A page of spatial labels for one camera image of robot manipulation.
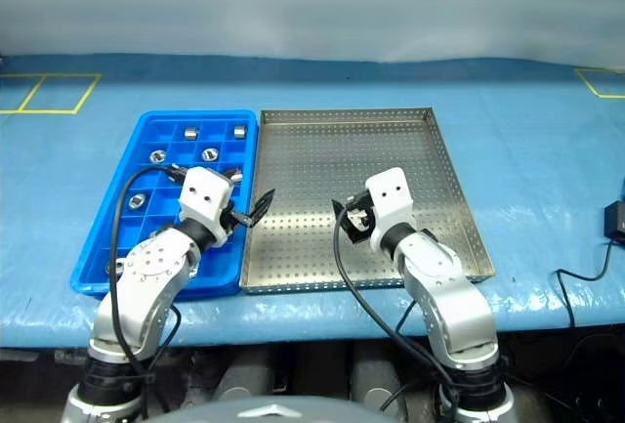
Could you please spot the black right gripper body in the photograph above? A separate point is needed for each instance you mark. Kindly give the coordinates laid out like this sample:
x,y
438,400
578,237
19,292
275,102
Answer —
x,y
361,199

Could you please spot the blue plastic table cover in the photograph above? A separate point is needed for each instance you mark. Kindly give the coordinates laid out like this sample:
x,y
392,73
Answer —
x,y
537,174

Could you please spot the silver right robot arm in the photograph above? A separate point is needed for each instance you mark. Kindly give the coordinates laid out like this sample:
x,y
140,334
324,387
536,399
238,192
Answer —
x,y
439,286

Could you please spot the small metal roller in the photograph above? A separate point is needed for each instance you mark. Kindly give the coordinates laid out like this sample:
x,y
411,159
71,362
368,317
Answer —
x,y
117,265
137,200
237,177
157,155
239,132
191,133
210,154

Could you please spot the grey rounded shape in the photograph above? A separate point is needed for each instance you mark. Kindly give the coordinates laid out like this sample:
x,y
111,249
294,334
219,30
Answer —
x,y
246,374
381,374

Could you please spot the blue compartment plastic tray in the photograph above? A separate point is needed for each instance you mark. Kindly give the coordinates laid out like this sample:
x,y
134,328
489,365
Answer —
x,y
141,232

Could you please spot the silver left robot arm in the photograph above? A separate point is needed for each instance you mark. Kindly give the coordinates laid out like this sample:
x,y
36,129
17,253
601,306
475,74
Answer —
x,y
146,271

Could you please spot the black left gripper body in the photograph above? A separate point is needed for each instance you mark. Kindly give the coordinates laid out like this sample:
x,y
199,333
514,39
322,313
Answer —
x,y
229,220

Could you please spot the perforated steel tray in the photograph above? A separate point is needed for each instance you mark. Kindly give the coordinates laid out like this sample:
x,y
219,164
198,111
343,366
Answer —
x,y
317,174

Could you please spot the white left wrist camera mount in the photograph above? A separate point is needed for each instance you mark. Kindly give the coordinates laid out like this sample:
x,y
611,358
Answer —
x,y
202,193

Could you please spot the small black box device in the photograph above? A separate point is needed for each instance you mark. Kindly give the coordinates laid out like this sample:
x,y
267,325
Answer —
x,y
615,220

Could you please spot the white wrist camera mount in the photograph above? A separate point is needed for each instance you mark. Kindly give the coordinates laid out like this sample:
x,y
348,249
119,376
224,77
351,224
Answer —
x,y
202,193
390,203

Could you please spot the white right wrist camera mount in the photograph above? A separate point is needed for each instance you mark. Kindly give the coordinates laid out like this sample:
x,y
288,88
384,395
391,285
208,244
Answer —
x,y
390,203

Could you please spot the grey robot torso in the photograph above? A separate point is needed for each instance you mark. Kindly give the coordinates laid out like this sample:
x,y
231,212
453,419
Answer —
x,y
293,415

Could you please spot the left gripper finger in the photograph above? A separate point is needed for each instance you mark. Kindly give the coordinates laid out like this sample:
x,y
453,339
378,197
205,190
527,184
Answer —
x,y
261,207

